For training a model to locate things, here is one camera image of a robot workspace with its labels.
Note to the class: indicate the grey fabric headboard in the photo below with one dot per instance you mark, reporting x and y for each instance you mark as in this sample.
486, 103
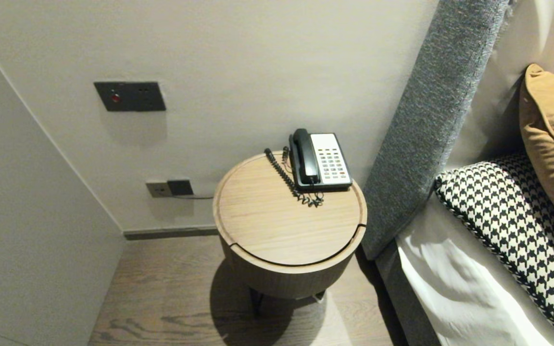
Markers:
431, 120

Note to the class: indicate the dark wall switch panel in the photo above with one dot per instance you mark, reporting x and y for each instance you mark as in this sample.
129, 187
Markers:
130, 96

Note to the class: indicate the houndstooth patterned pillow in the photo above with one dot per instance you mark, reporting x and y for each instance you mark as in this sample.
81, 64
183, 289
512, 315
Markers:
522, 230

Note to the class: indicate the white pillow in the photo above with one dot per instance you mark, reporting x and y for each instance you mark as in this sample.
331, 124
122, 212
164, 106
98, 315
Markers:
512, 77

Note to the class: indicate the black plug adapter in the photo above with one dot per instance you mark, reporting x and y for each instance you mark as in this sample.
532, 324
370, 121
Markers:
180, 187

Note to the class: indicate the dark baseboard strip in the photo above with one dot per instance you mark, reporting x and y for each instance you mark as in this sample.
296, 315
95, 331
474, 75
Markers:
171, 233

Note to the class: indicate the black telephone handset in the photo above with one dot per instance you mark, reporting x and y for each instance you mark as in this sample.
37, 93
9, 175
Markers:
306, 156

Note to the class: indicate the black and white telephone base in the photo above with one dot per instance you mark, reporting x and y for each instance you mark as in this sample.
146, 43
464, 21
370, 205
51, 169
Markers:
331, 161

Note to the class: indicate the grey upholstered bed frame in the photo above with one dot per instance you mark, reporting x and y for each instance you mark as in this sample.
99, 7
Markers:
402, 298

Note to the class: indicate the white bed sheet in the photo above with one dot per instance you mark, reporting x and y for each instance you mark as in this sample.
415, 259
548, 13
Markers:
464, 283

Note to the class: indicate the round wooden bedside table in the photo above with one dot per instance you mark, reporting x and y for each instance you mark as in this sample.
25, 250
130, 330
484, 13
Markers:
267, 226

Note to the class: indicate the mustard brown cushion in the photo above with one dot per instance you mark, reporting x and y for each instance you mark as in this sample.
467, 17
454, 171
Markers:
553, 139

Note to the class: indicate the metal wall socket plate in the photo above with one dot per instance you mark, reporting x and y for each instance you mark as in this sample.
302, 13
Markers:
157, 189

